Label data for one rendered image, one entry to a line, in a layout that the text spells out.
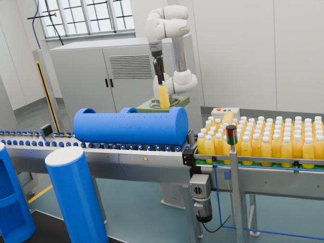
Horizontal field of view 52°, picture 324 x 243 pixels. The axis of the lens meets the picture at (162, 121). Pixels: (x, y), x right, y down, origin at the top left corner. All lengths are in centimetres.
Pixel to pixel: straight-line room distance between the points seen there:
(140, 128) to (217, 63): 292
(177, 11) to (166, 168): 123
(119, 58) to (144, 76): 42
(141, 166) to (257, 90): 286
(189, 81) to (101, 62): 196
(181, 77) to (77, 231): 150
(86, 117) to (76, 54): 236
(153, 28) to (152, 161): 96
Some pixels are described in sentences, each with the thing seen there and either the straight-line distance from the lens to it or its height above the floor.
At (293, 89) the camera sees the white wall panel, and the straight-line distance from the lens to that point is 489.
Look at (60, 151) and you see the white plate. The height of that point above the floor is 104.
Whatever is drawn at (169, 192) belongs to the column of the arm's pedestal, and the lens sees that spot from 336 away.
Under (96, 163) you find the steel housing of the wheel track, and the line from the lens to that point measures 277.
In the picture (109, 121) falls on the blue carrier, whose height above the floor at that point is 118.
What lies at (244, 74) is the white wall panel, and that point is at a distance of 501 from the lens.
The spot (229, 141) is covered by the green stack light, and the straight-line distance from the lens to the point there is 193.
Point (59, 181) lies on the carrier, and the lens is 249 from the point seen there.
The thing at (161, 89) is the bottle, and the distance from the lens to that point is 233.
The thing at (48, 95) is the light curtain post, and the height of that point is 127.
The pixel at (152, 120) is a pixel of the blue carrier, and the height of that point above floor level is 119.
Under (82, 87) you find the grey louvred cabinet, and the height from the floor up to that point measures 87.
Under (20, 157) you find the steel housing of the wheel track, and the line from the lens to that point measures 330.
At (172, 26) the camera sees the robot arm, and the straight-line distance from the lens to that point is 223.
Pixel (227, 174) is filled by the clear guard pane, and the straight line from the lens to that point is 219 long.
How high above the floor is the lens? 205
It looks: 22 degrees down
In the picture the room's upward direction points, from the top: 10 degrees counter-clockwise
